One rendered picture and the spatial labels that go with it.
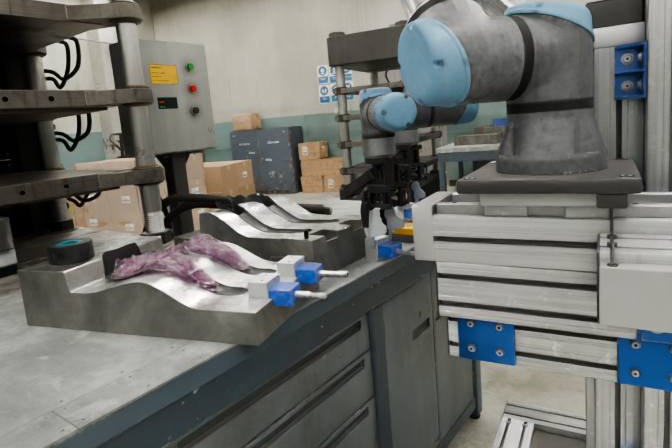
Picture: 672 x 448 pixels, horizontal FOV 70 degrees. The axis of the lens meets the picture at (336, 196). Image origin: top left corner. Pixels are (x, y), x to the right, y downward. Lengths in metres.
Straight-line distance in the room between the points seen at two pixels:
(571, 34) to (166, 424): 0.80
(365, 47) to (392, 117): 4.21
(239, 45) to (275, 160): 2.27
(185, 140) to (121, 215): 3.54
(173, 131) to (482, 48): 1.37
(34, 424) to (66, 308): 0.32
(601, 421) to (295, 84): 7.83
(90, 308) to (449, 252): 0.63
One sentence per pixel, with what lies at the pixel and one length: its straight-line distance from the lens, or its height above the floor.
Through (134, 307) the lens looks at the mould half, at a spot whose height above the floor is 0.85.
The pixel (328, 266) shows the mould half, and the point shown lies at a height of 0.82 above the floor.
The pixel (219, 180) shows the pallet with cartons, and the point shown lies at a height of 0.58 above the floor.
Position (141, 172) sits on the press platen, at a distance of 1.62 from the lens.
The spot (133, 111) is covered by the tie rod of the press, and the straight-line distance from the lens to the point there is 1.64.
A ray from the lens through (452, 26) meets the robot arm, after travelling 0.67.
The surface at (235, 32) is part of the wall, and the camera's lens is 9.28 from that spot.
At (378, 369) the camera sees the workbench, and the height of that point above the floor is 0.51.
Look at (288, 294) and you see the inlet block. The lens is 0.81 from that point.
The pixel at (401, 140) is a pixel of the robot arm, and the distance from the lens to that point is 1.50.
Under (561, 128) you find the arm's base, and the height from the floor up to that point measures 1.10.
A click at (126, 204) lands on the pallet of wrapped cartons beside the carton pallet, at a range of 5.30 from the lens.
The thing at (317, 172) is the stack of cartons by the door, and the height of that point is 0.34.
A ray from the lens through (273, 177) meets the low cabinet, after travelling 8.27.
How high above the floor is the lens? 1.13
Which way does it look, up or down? 9 degrees down
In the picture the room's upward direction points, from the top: 5 degrees counter-clockwise
